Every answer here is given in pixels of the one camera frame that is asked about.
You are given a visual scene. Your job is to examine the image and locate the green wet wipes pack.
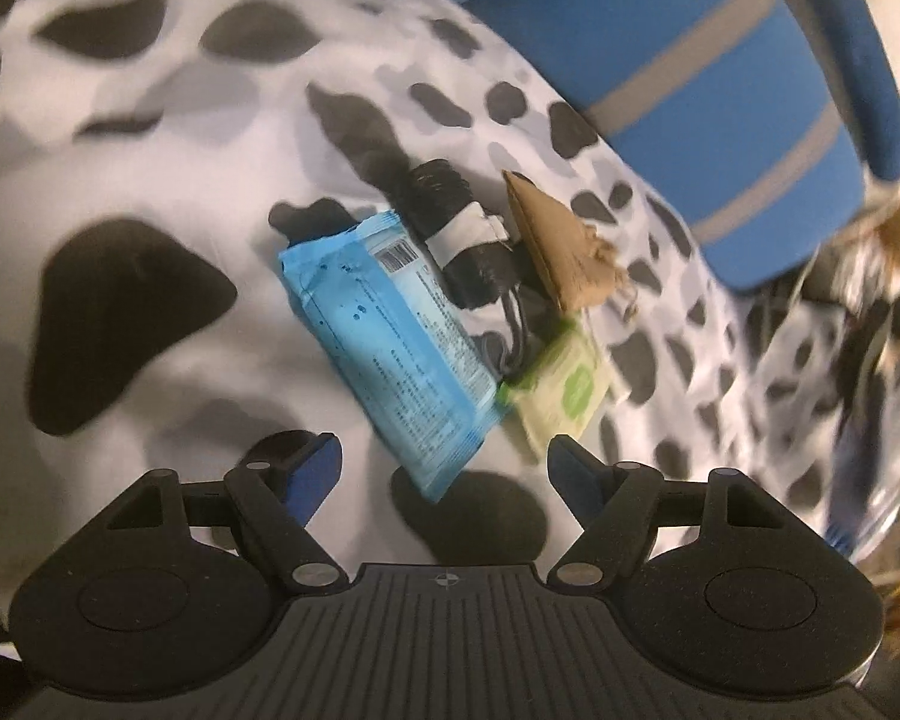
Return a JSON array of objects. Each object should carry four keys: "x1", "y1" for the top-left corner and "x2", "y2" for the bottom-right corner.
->
[{"x1": 499, "y1": 320, "x2": 616, "y2": 461}]

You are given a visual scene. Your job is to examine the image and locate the tan drawstring pouch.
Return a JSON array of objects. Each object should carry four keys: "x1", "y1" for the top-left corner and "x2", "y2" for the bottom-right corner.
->
[{"x1": 502, "y1": 171, "x2": 637, "y2": 317}]

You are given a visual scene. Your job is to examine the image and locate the clutter pile of bags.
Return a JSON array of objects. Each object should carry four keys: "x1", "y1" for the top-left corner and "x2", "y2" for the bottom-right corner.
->
[{"x1": 793, "y1": 179, "x2": 900, "y2": 616}]

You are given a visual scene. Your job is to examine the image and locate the blue wet wipes pack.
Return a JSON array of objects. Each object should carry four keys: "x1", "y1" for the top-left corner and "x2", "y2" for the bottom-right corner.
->
[{"x1": 279, "y1": 211, "x2": 500, "y2": 502}]

